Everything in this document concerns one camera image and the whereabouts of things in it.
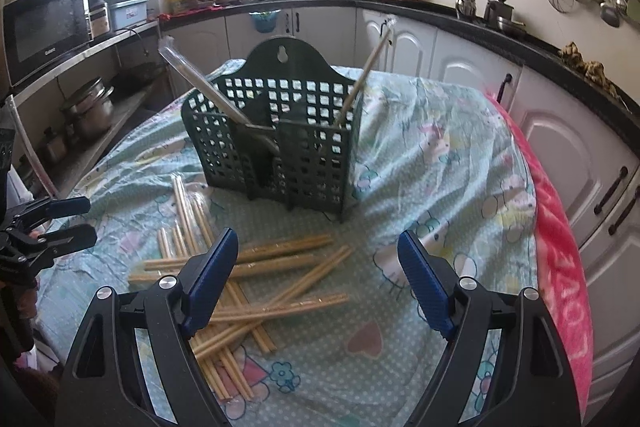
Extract cartoon printed blue blanket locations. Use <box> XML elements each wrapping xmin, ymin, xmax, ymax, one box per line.
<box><xmin>37</xmin><ymin>59</ymin><xmax>541</xmax><ymax>427</ymax></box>

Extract pile of bamboo chopsticks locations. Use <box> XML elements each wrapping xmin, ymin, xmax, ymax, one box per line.
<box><xmin>129</xmin><ymin>174</ymin><xmax>355</xmax><ymax>403</ymax></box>

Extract stacked steel pots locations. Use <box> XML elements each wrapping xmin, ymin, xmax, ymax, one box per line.
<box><xmin>60</xmin><ymin>77</ymin><xmax>116</xmax><ymax>140</ymax></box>

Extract black microwave oven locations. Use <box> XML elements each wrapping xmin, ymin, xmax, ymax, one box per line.
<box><xmin>2</xmin><ymin>0</ymin><xmax>93</xmax><ymax>88</ymax></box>

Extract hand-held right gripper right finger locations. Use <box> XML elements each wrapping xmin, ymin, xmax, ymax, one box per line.
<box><xmin>397</xmin><ymin>229</ymin><xmax>583</xmax><ymax>427</ymax></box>

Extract steel pot with lid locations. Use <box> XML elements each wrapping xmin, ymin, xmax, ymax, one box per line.
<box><xmin>482</xmin><ymin>0</ymin><xmax>516</xmax><ymax>25</ymax></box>

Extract red cloth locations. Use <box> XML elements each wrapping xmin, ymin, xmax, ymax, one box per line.
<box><xmin>162</xmin><ymin>4</ymin><xmax>223</xmax><ymax>20</ymax></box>

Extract pink towel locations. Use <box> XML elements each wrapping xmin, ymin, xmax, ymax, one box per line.
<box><xmin>482</xmin><ymin>89</ymin><xmax>593</xmax><ymax>408</ymax></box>

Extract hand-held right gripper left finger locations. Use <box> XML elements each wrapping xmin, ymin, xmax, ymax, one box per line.
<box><xmin>62</xmin><ymin>227</ymin><xmax>240</xmax><ymax>427</ymax></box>

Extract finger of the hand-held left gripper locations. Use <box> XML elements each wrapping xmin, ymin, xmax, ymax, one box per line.
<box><xmin>10</xmin><ymin>197</ymin><xmax>92</xmax><ymax>233</ymax></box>
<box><xmin>27</xmin><ymin>224</ymin><xmax>98</xmax><ymax>265</ymax></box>

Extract blue hanging basket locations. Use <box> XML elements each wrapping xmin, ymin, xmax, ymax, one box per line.
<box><xmin>250</xmin><ymin>9</ymin><xmax>281</xmax><ymax>34</ymax></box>

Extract bamboo chopstick with wrapper tip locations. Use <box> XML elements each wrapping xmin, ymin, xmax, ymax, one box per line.
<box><xmin>332</xmin><ymin>18</ymin><xmax>396</xmax><ymax>128</ymax></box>

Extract metal kitchen shelf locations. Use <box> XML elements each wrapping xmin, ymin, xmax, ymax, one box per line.
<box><xmin>0</xmin><ymin>19</ymin><xmax>161</xmax><ymax>198</ymax></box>

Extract plastic-wrapped long chopstick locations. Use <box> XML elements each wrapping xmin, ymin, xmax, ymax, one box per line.
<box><xmin>158</xmin><ymin>36</ymin><xmax>281</xmax><ymax>154</ymax></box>

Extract black kitchen countertop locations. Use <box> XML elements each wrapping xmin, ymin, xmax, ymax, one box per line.
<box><xmin>160</xmin><ymin>0</ymin><xmax>640</xmax><ymax>118</ymax></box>

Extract blue plastic bin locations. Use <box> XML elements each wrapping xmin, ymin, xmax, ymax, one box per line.
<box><xmin>107</xmin><ymin>0</ymin><xmax>151</xmax><ymax>32</ymax></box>

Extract green plastic utensil basket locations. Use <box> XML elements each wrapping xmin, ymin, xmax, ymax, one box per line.
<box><xmin>181</xmin><ymin>36</ymin><xmax>365</xmax><ymax>224</ymax></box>

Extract ginger roots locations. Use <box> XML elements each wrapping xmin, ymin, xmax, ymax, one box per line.
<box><xmin>559</xmin><ymin>42</ymin><xmax>621</xmax><ymax>100</ymax></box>

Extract steel frying pan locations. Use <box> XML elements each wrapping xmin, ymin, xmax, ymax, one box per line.
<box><xmin>495</xmin><ymin>18</ymin><xmax>528</xmax><ymax>38</ymax></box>

